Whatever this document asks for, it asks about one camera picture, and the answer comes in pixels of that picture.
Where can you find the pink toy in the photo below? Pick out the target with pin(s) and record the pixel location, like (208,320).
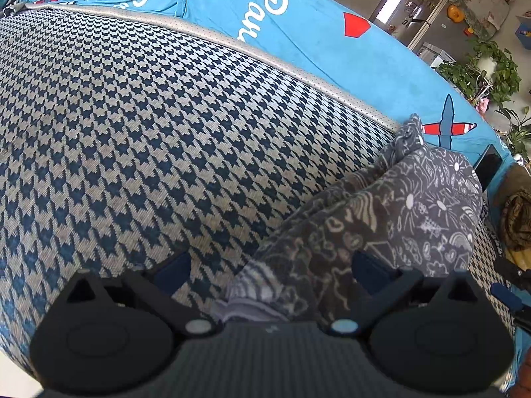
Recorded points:
(483,104)

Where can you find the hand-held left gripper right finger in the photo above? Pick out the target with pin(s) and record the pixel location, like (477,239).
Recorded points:
(369,271)

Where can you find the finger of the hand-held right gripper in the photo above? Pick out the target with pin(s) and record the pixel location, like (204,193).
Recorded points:
(504,292)
(514,271)

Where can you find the green potted houseplants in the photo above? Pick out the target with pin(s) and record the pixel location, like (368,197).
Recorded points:
(498,74)

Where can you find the white appliance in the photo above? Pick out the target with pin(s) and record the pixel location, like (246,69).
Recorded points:
(433,54)

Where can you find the orange fridge magnet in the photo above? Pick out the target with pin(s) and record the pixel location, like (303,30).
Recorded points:
(455,13)

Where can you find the blue printed sofa cover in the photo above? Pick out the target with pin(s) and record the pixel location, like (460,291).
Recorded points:
(311,29)

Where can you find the brown patterned scarf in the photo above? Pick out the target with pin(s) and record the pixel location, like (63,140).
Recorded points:
(516,224)

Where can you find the black smartphone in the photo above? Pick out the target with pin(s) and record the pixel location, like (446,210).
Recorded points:
(488,168)

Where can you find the houndstooth sofa seat cushion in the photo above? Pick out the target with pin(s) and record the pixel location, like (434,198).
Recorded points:
(145,132)

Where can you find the grey printed fleece garment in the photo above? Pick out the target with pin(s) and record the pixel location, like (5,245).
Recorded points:
(394,215)

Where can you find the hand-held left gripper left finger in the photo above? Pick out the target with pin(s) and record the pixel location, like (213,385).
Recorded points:
(172,267)

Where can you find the silver refrigerator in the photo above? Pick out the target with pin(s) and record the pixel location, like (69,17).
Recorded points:
(448,33)

